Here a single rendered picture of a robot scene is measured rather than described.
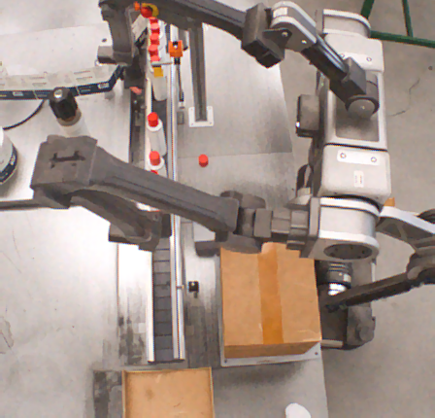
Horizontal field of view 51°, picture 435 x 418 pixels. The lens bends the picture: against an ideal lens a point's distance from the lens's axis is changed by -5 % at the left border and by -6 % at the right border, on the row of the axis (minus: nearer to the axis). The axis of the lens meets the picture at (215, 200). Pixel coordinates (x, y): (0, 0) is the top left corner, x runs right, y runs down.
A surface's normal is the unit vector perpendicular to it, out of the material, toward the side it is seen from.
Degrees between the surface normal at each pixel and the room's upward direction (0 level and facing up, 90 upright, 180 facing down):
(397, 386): 0
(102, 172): 44
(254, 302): 0
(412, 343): 0
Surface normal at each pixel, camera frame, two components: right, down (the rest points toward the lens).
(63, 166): -0.44, -0.30
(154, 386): -0.01, -0.43
